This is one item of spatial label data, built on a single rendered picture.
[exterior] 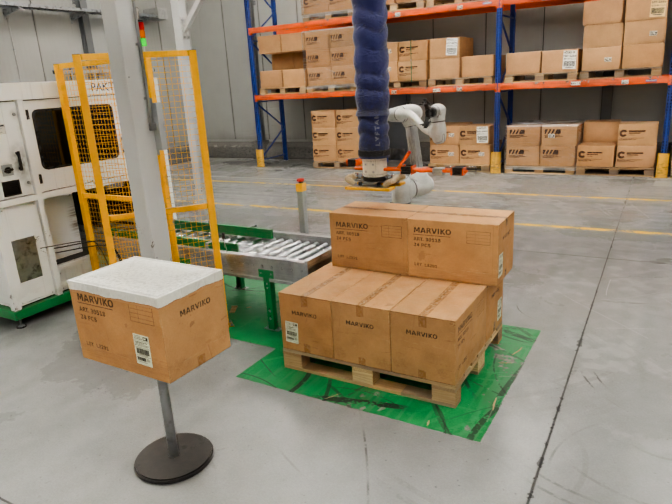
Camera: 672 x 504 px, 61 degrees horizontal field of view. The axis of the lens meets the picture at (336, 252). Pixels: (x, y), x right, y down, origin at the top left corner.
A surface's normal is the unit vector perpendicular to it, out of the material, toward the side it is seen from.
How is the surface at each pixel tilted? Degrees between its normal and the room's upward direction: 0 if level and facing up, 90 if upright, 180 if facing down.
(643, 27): 86
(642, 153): 88
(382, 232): 90
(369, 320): 90
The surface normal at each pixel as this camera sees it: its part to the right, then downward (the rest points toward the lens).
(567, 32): -0.49, 0.28
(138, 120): 0.86, 0.10
